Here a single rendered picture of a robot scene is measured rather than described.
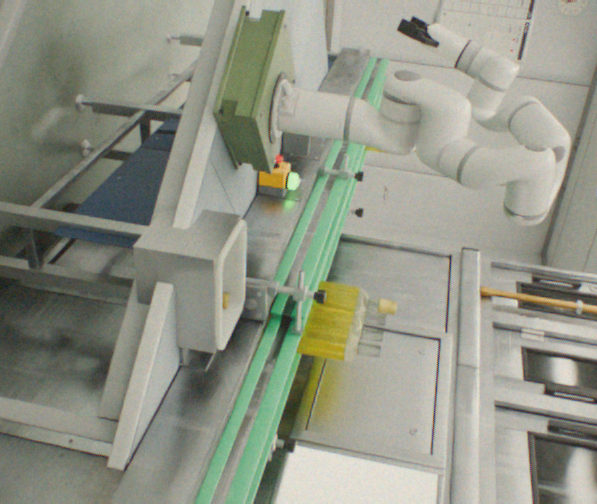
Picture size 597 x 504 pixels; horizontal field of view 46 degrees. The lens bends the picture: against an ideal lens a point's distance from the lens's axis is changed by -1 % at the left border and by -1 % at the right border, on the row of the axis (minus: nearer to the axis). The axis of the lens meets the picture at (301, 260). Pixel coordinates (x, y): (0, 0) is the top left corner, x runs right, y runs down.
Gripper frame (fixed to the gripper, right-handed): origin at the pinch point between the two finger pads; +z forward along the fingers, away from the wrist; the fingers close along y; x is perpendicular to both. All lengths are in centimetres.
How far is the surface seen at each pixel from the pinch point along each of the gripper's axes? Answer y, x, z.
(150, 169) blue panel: 14, 65, 46
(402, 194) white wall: -570, 270, 43
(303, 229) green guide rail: 22, 51, -4
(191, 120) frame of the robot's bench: 48, 29, 22
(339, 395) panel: 42, 73, -33
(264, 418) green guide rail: 74, 62, -24
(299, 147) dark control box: -13, 47, 16
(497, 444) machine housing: 35, 65, -69
